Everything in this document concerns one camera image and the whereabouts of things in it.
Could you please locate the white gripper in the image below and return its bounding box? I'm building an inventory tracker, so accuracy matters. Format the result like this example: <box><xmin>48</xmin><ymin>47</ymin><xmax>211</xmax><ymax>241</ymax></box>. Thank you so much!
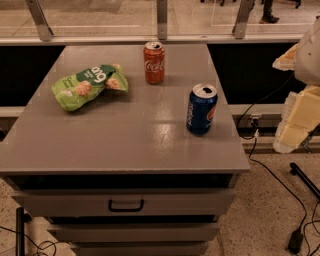
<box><xmin>272</xmin><ymin>18</ymin><xmax>320</xmax><ymax>153</ymax></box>

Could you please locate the green rice chip bag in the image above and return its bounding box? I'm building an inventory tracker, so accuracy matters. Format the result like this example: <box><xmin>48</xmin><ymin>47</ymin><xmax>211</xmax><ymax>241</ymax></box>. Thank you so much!
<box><xmin>51</xmin><ymin>64</ymin><xmax>129</xmax><ymax>112</ymax></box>

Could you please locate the person's shoe behind glass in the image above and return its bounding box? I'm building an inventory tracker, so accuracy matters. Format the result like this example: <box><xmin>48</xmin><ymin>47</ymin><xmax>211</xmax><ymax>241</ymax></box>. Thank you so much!
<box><xmin>260</xmin><ymin>0</ymin><xmax>280</xmax><ymax>24</ymax></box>

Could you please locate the black stand leg right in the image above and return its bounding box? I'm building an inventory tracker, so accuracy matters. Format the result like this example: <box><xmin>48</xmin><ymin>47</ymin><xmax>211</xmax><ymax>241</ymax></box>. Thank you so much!
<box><xmin>290</xmin><ymin>162</ymin><xmax>320</xmax><ymax>200</ymax></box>

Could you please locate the black stand leg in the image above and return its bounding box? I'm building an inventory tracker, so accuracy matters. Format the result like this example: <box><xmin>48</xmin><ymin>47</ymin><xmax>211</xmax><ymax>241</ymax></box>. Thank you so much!
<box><xmin>15</xmin><ymin>207</ymin><xmax>32</xmax><ymax>256</ymax></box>
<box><xmin>290</xmin><ymin>162</ymin><xmax>320</xmax><ymax>200</ymax></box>

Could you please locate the blue Pepsi can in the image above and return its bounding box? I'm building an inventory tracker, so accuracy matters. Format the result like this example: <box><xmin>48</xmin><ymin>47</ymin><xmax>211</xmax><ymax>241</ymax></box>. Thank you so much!
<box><xmin>186</xmin><ymin>84</ymin><xmax>218</xmax><ymax>135</ymax></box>

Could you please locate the orange Coca-Cola can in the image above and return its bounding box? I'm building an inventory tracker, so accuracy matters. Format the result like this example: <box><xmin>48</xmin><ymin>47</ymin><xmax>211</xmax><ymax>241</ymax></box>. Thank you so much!
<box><xmin>143</xmin><ymin>42</ymin><xmax>165</xmax><ymax>84</ymax></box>

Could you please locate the black power adapter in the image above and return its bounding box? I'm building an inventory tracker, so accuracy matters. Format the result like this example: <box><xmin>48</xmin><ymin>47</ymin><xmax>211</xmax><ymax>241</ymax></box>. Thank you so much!
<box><xmin>288</xmin><ymin>229</ymin><xmax>303</xmax><ymax>254</ymax></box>

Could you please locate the grey drawer cabinet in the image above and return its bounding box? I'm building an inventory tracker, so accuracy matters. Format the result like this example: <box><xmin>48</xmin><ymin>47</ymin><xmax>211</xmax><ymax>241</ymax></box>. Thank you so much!
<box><xmin>0</xmin><ymin>44</ymin><xmax>249</xmax><ymax>256</ymax></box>

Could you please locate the black stand leg left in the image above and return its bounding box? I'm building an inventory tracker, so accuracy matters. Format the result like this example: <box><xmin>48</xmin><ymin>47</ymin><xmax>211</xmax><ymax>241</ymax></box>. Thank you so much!
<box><xmin>15</xmin><ymin>207</ymin><xmax>32</xmax><ymax>256</ymax></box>

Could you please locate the black power cable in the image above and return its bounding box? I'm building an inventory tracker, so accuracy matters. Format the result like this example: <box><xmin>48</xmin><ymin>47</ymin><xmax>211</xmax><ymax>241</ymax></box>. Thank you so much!
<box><xmin>236</xmin><ymin>71</ymin><xmax>308</xmax><ymax>231</ymax></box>

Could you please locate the black drawer handle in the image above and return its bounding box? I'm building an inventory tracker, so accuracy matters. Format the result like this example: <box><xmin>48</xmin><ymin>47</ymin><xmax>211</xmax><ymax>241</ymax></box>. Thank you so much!
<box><xmin>107</xmin><ymin>199</ymin><xmax>145</xmax><ymax>213</ymax></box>

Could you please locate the metal window railing frame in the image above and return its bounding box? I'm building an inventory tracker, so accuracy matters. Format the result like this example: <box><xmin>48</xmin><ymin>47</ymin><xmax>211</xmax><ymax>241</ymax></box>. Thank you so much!
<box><xmin>0</xmin><ymin>0</ymin><xmax>320</xmax><ymax>45</ymax></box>

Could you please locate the black floor cable left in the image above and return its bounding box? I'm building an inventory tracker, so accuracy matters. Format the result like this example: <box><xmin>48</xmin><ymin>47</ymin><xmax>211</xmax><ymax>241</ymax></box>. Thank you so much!
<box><xmin>0</xmin><ymin>225</ymin><xmax>71</xmax><ymax>256</ymax></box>

